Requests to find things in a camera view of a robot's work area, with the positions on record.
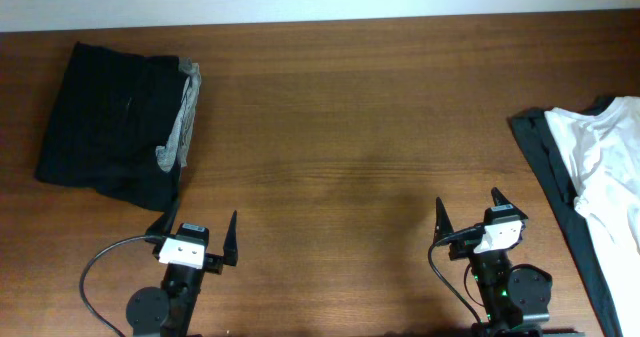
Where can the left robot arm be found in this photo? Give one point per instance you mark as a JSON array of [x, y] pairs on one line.
[[167, 310]]

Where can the white t-shirt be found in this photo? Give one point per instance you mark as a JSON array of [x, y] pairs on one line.
[[601, 155]]

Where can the dark green garment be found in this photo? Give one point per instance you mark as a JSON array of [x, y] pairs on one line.
[[540, 150]]

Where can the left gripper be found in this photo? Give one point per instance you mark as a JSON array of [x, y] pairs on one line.
[[215, 262]]

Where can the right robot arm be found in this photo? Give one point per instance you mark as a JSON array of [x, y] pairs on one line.
[[515, 298]]

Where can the folded grey garment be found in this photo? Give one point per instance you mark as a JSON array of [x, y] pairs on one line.
[[178, 144]]

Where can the folded black garment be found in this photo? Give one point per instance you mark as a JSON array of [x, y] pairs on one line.
[[112, 112]]

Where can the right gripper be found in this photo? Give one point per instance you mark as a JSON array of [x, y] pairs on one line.
[[460, 247]]

